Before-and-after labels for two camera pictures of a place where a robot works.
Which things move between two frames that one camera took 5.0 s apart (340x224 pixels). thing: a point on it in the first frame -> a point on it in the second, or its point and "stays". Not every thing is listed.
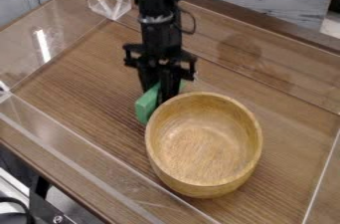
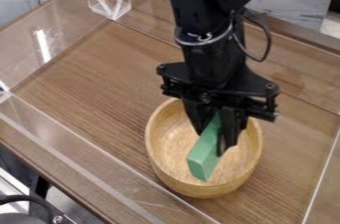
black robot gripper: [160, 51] -> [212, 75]
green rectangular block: [146, 103] -> [202, 154]
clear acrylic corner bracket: [110, 9] stays
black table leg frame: [42, 212] stays
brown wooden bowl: [204, 143] stays
